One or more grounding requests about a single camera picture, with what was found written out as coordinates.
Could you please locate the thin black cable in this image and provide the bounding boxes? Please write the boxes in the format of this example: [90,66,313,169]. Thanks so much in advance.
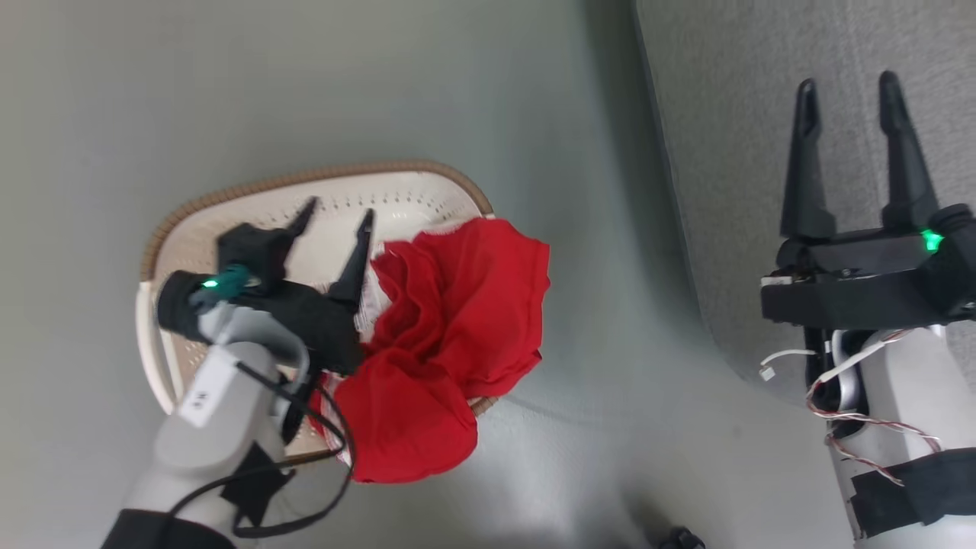
[169,362,358,540]

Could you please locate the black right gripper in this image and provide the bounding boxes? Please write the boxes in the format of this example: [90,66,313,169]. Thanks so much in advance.
[760,70,976,329]

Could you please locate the cream perforated laundry basket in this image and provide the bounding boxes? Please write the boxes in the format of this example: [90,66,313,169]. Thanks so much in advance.
[136,159,501,467]

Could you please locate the white label sticker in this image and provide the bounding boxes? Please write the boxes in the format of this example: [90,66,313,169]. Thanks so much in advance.
[177,347,246,429]

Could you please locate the red cloth garment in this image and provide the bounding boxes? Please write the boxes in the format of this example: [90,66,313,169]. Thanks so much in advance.
[308,217,552,486]

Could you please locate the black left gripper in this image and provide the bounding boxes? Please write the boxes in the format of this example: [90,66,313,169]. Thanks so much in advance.
[156,196,377,377]

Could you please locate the white cable with connector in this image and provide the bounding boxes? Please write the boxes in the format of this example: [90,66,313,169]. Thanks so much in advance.
[759,348,823,381]

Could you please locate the black strap band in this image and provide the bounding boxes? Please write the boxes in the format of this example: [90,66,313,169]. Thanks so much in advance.
[849,448,976,539]

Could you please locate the grey fabric sofa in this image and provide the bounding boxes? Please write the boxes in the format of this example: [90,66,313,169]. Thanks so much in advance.
[633,0,976,401]

